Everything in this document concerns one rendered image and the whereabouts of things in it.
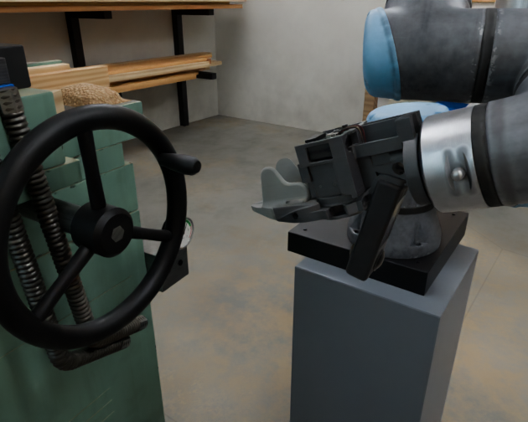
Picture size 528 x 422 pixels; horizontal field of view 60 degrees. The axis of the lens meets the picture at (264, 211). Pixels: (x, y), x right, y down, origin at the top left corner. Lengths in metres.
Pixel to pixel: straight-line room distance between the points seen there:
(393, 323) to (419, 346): 0.06
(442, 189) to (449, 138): 0.04
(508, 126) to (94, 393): 0.80
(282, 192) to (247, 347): 1.15
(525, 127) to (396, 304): 0.56
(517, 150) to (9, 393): 0.73
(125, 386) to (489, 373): 1.12
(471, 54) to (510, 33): 0.04
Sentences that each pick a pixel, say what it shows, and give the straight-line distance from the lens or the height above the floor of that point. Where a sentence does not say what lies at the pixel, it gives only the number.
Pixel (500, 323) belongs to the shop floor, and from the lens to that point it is 1.91.
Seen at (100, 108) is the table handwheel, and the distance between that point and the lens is 0.53.
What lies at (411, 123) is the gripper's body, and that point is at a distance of 0.43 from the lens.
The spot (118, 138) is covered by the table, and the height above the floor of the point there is 0.85.
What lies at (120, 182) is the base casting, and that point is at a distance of 0.82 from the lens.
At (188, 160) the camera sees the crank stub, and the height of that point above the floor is 0.88.
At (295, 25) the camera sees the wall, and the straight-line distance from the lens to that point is 4.19.
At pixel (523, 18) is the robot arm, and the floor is 1.04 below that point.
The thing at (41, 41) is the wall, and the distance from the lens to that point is 3.58.
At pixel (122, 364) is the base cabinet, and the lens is 0.97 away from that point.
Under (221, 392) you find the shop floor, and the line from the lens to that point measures 1.47.
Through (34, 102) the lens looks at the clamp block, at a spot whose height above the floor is 0.95.
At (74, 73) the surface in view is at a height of 0.94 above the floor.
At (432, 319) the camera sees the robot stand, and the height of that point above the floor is 0.54.
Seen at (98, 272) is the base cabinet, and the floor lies 0.63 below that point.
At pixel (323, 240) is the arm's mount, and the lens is 0.97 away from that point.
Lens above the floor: 1.06
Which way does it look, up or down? 24 degrees down
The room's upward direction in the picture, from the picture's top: straight up
